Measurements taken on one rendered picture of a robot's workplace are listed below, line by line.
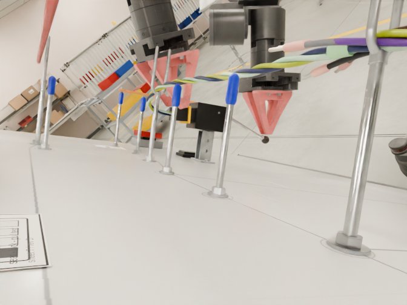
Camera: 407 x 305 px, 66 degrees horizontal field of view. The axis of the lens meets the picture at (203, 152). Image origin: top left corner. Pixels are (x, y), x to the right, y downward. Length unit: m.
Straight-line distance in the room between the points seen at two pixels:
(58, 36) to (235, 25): 8.52
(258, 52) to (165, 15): 0.17
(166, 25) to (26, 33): 8.50
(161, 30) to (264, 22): 0.18
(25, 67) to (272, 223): 8.60
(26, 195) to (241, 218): 0.11
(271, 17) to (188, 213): 0.43
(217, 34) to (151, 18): 0.14
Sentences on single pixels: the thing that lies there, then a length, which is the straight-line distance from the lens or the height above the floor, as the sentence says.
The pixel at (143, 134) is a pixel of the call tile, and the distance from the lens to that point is 0.67.
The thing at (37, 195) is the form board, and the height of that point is 1.24.
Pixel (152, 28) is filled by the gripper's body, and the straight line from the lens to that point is 0.44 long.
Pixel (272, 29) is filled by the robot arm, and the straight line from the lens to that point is 0.54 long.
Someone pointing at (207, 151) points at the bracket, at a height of 1.08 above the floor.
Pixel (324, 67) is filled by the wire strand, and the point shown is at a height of 1.20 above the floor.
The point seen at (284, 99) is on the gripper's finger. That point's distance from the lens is 0.54.
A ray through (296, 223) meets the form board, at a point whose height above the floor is 1.15.
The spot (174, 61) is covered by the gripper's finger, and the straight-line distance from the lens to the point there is 0.43.
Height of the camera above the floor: 1.27
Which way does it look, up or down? 23 degrees down
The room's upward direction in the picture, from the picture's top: 38 degrees counter-clockwise
